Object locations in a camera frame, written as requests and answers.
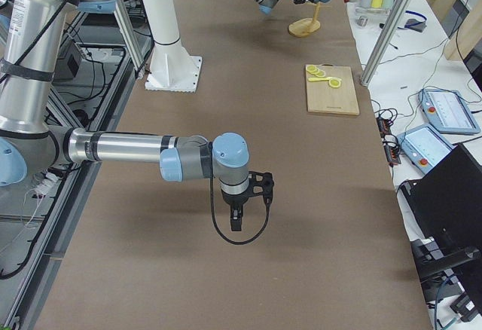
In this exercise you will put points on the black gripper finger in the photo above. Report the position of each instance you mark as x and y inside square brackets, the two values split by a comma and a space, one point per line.
[236, 218]

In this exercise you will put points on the wooden cup rack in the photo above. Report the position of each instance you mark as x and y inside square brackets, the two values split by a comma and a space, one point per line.
[306, 26]

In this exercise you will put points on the small metal cup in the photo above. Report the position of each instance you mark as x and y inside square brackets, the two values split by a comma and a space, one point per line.
[362, 21]

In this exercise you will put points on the light green cup on tray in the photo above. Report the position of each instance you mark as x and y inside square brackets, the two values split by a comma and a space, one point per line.
[387, 4]

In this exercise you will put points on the lemon slice front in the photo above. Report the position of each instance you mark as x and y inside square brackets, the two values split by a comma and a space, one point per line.
[312, 69]

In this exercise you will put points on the yellow plastic knife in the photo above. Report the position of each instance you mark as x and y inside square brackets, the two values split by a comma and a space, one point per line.
[312, 79]

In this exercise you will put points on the lemon slice single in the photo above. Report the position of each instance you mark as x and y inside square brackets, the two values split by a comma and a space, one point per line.
[334, 82]

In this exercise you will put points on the bamboo cutting board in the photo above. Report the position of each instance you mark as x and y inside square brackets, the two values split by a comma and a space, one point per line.
[323, 99]

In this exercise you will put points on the black power strip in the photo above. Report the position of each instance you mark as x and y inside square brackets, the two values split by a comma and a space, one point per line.
[390, 142]

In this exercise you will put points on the blue teach pendant far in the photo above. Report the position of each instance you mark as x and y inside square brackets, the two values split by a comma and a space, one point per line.
[447, 112]

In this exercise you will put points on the blue teach pendant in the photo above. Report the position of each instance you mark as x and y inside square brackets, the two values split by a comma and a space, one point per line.
[447, 112]
[424, 146]

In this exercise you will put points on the blue teach pendant near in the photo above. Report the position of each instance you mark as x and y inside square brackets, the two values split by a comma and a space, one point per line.
[424, 146]

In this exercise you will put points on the black monitor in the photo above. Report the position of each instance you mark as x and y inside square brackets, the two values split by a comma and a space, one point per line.
[446, 202]

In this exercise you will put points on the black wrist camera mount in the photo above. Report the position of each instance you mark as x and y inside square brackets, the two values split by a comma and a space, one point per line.
[261, 184]

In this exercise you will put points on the aluminium frame post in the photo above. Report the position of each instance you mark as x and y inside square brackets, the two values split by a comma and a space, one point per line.
[383, 41]

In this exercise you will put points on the white pedestal column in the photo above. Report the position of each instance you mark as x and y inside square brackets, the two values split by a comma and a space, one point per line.
[171, 68]

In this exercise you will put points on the black box under frame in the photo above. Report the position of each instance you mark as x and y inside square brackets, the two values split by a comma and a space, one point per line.
[67, 65]

